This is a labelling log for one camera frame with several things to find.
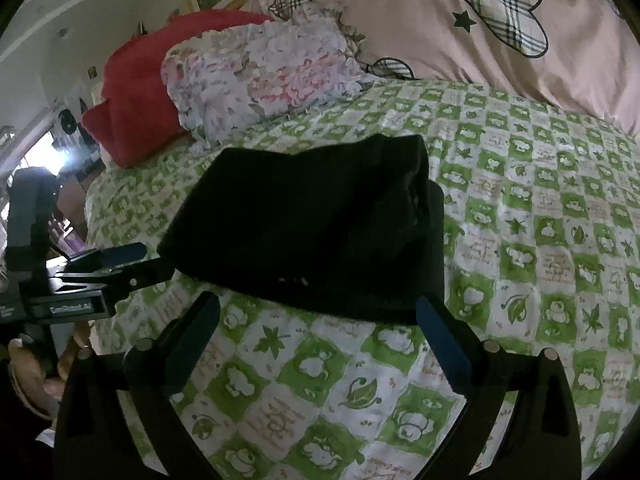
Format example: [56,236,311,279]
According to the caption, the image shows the black pants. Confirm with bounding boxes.
[157,134,445,325]

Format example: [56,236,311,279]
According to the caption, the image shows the person's left hand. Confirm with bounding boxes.
[8,321,93,418]

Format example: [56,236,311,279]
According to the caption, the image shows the red pillow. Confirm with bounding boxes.
[81,10,269,168]

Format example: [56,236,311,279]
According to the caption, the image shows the green patterned bed sheet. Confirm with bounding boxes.
[81,77,640,480]

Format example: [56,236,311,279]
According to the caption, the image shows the floral ruffled pillow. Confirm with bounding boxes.
[160,2,378,153]

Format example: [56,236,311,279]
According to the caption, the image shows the pink heart print quilt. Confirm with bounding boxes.
[247,0,639,136]

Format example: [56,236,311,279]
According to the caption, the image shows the black camera box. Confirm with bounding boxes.
[4,167,58,272]

